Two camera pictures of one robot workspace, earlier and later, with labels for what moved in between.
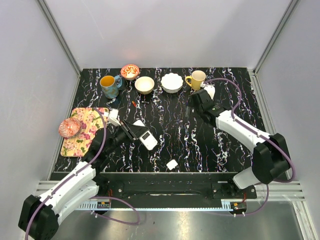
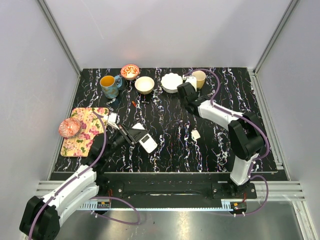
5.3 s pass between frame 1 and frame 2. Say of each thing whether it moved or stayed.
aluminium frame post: stayed
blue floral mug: stayed
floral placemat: stayed
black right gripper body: moved
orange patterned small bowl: stayed
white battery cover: moved
